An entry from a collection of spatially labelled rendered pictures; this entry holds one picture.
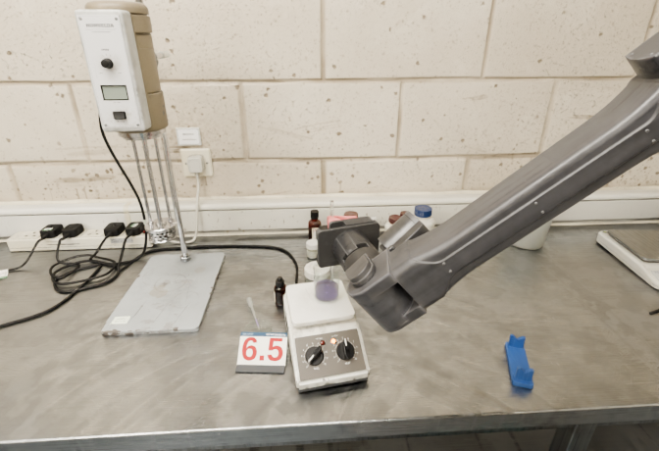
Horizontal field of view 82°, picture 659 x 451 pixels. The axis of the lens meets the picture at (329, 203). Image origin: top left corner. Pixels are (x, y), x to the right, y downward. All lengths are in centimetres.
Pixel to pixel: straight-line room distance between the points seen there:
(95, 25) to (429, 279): 65
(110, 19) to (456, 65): 83
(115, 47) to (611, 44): 123
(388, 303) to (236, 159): 81
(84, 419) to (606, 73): 146
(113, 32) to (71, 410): 62
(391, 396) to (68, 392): 56
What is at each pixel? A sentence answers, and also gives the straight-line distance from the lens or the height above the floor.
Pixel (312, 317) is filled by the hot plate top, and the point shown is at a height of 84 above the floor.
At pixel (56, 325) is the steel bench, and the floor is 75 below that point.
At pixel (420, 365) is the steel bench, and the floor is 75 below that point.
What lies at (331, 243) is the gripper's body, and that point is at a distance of 59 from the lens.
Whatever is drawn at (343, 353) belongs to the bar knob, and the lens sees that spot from 72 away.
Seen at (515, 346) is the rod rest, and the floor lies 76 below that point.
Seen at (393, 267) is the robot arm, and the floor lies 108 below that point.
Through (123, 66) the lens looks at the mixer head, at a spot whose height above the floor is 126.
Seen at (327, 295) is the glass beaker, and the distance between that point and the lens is 74.
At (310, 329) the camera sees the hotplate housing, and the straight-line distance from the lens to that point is 73.
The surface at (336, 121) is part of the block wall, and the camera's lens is 111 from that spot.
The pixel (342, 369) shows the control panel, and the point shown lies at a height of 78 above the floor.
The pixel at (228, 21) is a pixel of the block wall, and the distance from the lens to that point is 110.
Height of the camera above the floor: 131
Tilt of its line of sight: 24 degrees down
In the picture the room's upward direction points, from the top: straight up
